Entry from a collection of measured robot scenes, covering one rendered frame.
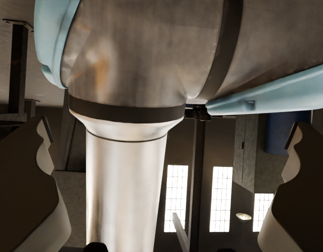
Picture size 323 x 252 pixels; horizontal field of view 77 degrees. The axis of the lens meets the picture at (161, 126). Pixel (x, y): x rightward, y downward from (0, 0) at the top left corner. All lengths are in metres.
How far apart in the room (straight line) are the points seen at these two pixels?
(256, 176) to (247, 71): 3.23
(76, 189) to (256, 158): 2.60
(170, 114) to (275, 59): 0.09
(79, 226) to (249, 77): 3.17
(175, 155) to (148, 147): 10.36
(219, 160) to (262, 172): 7.93
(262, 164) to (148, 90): 3.28
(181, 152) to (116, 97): 10.44
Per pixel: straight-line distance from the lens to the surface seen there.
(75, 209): 3.19
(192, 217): 7.69
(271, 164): 3.48
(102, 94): 0.16
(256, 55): 0.17
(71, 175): 3.08
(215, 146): 11.08
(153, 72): 0.16
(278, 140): 3.23
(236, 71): 0.17
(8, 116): 1.42
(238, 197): 12.20
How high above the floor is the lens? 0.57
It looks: level
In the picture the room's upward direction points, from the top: 177 degrees counter-clockwise
